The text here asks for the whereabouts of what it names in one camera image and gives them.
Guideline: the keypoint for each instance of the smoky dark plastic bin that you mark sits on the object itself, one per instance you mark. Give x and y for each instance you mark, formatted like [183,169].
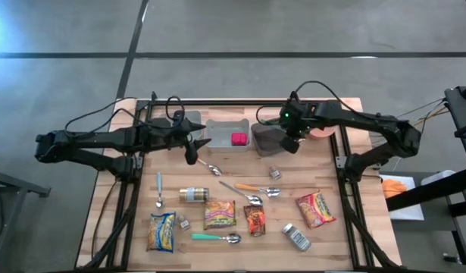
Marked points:
[266,142]

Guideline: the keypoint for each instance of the brown snack pouch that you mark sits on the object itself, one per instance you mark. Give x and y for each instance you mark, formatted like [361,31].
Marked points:
[254,220]

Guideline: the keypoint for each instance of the orange cloth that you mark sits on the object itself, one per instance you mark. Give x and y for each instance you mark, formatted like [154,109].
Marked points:
[393,188]

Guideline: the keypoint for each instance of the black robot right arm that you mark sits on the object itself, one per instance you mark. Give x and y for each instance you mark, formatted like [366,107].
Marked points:
[369,121]

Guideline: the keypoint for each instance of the gold-lidded spice jar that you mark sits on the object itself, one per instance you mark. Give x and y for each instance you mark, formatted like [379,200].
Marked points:
[194,194]

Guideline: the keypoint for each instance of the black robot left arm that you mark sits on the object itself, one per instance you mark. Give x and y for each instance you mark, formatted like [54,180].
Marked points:
[85,138]

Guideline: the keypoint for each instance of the grey-lidded white-label spice jar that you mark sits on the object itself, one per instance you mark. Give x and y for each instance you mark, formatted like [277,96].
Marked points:
[297,238]

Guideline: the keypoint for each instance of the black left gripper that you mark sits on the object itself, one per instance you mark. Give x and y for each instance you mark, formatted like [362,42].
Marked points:
[168,134]

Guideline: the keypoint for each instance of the lime chili shrimp ramen pack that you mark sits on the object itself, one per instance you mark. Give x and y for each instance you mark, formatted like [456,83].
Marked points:
[219,215]

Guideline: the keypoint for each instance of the red orange ramen pack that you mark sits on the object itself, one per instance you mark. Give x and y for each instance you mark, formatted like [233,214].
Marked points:
[315,209]

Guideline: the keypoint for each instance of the white sheet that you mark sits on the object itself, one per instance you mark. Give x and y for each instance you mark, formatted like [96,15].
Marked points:
[407,212]

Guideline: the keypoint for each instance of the small black device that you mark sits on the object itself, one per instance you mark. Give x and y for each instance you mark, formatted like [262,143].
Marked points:
[452,259]

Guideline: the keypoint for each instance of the black metal stand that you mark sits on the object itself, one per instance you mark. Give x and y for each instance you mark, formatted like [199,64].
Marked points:
[460,110]

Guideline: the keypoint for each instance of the grey metal stand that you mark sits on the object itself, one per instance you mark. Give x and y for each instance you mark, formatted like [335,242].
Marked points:
[20,186]

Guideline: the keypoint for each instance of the white plastic container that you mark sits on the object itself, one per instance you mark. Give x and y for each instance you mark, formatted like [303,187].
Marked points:
[437,176]

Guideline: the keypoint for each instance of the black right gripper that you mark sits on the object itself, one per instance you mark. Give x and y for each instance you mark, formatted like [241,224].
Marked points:
[299,121]

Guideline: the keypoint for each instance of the blue yellow ramen pack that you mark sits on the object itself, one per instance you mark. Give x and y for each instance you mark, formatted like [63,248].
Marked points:
[161,232]

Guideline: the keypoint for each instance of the light grey plastic bin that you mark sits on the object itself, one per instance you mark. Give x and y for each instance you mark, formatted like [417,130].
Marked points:
[196,115]
[221,136]

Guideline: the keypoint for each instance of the pink cube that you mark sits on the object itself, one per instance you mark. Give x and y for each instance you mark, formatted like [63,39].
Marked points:
[239,139]

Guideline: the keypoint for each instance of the all-metal spoon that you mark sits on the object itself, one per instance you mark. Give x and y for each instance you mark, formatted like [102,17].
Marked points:
[254,199]

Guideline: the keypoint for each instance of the black aluminium table frame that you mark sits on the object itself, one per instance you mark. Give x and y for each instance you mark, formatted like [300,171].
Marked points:
[236,102]

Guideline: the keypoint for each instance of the peach bowl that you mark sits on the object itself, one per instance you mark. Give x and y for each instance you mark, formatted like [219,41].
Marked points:
[323,133]

